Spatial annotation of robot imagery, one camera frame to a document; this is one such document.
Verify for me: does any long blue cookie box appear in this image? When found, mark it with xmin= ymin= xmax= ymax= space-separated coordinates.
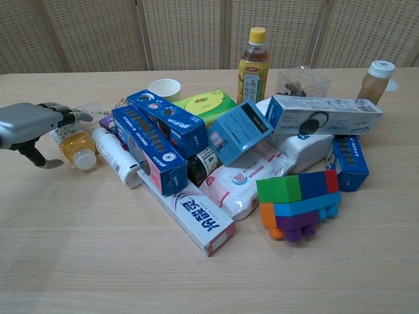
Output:
xmin=111 ymin=104 xmax=189 ymax=196

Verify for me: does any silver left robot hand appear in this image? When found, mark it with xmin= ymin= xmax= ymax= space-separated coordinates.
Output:
xmin=0 ymin=102 xmax=94 ymax=169

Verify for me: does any yellow cap tea bottle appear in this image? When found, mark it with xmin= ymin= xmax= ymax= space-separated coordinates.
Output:
xmin=236 ymin=27 xmax=270 ymax=105

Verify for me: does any brown bottle white cap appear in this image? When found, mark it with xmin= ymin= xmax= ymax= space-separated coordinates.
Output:
xmin=356 ymin=60 xmax=396 ymax=105

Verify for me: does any white paper cup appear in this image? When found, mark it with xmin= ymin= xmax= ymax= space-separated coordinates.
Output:
xmin=149 ymin=79 xmax=181 ymax=103

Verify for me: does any white pink toothpaste box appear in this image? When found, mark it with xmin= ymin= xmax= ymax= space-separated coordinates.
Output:
xmin=137 ymin=168 xmax=236 ymax=257

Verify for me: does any clear plastic cube box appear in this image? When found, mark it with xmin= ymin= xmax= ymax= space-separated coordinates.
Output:
xmin=276 ymin=65 xmax=332 ymax=98

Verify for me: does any dark labelled can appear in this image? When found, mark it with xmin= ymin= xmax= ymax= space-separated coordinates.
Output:
xmin=187 ymin=147 xmax=219 ymax=188

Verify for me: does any colourful building block toy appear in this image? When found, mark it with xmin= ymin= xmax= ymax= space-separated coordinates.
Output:
xmin=256 ymin=169 xmax=342 ymax=243

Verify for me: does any green tissue pack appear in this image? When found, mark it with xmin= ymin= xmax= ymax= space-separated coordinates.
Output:
xmin=172 ymin=88 xmax=238 ymax=130

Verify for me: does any blue cookie box pink print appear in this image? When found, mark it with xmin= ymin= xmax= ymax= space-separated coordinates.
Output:
xmin=126 ymin=89 xmax=210 ymax=159

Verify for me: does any yellow drink bottle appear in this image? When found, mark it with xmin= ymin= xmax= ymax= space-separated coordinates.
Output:
xmin=52 ymin=126 xmax=98 ymax=171

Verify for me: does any small purple box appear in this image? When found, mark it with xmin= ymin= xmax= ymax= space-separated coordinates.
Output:
xmin=99 ymin=114 xmax=119 ymax=135

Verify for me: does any pink wet wipes pack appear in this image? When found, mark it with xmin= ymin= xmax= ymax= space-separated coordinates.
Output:
xmin=198 ymin=140 xmax=295 ymax=221

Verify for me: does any small blue cookie box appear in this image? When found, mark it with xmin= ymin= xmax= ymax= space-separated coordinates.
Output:
xmin=329 ymin=134 xmax=371 ymax=193

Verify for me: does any light blue carton box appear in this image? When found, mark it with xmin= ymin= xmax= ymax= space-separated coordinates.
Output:
xmin=207 ymin=99 xmax=275 ymax=167

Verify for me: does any white cylindrical bottle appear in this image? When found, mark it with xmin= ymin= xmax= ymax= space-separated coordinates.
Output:
xmin=91 ymin=127 xmax=143 ymax=189

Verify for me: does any white grey toothpaste box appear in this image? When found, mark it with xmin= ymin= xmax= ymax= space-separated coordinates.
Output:
xmin=264 ymin=95 xmax=384 ymax=136

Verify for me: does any white tissue pack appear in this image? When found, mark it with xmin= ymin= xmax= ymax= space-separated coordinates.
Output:
xmin=255 ymin=99 xmax=335 ymax=175

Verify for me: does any woven bamboo folding screen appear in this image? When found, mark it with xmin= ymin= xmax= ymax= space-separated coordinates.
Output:
xmin=0 ymin=0 xmax=419 ymax=76

